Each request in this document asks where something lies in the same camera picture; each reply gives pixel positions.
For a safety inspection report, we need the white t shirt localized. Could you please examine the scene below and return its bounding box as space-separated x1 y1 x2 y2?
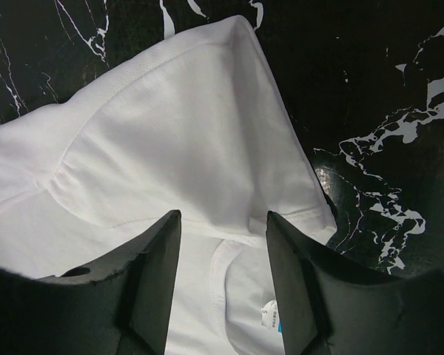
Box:
0 16 337 354

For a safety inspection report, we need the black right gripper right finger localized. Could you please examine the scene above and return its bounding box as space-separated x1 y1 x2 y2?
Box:
266 212 444 354

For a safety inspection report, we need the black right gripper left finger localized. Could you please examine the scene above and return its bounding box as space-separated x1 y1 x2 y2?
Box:
0 210 181 354

